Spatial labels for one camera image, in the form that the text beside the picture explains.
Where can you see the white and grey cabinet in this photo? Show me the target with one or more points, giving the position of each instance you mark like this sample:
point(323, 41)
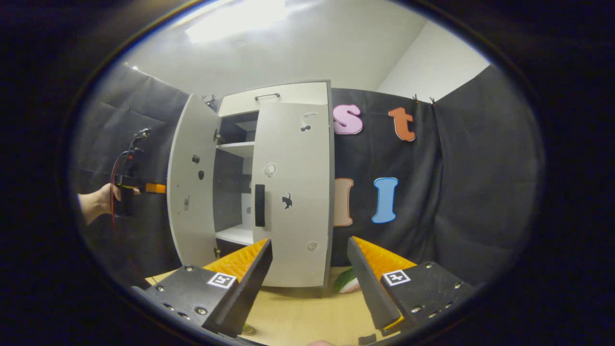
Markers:
point(230, 192)

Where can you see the green and white object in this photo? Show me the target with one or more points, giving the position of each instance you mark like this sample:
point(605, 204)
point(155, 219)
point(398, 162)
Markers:
point(347, 281)

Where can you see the white cabinet drawer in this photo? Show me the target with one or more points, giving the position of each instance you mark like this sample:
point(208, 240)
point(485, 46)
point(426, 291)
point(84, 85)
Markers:
point(298, 98)

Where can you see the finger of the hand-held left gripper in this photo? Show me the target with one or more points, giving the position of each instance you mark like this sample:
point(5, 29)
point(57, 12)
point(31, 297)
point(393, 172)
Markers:
point(156, 188)

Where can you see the metal door hinge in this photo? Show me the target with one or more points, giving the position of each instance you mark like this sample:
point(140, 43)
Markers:
point(217, 251)
point(218, 137)

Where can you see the white cabinet shelf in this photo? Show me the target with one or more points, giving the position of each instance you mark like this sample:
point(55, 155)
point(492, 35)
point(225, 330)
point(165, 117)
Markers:
point(238, 149)

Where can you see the ceiling light panel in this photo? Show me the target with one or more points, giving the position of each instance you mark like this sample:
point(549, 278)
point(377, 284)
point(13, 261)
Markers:
point(240, 19)

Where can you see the white cabinet door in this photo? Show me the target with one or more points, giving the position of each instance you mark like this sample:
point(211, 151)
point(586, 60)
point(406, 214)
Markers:
point(298, 230)
point(192, 216)

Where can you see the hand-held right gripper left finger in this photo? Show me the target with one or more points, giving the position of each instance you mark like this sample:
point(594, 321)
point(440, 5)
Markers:
point(250, 283)

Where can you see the clear bottle with green label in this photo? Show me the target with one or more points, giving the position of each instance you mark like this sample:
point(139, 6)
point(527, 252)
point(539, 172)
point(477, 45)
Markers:
point(248, 329)

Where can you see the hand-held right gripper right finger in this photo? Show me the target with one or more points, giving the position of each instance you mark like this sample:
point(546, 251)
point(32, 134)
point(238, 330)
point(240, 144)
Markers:
point(370, 288)

